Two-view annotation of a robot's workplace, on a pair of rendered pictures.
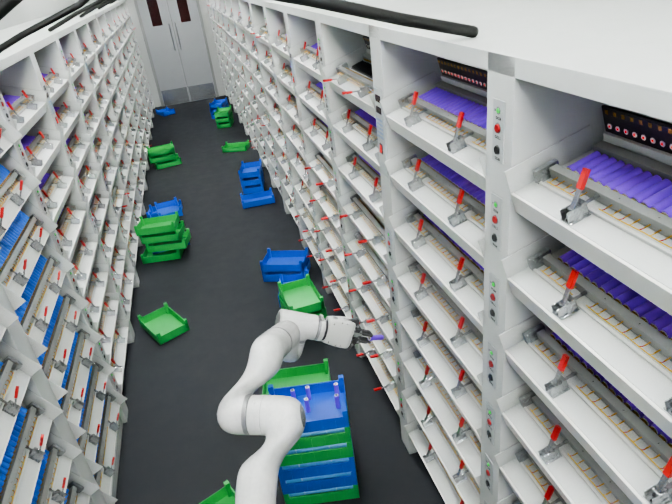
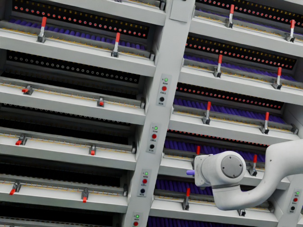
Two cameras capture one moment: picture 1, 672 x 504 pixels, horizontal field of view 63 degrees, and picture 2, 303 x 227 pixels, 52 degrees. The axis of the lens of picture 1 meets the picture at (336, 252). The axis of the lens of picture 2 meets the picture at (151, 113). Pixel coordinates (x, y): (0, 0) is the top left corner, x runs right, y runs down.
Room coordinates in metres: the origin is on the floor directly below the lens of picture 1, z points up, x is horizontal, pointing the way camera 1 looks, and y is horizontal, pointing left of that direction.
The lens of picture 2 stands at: (1.70, 0.99, 1.14)
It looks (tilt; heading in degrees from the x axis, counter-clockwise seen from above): 11 degrees down; 271
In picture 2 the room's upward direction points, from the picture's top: 12 degrees clockwise
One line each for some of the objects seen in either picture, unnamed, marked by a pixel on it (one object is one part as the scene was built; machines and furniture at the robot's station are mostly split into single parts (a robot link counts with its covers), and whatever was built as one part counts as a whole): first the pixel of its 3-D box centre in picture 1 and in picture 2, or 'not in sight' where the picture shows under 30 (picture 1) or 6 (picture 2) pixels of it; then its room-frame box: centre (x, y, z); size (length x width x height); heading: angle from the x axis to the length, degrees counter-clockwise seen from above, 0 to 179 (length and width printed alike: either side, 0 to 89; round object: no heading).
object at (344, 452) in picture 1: (312, 434); not in sight; (1.57, 0.18, 0.28); 0.30 x 0.20 x 0.08; 90
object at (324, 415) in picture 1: (307, 404); not in sight; (1.57, 0.18, 0.44); 0.30 x 0.20 x 0.08; 90
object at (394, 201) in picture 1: (418, 273); (152, 120); (1.72, -0.29, 0.87); 0.20 x 0.09 x 1.74; 102
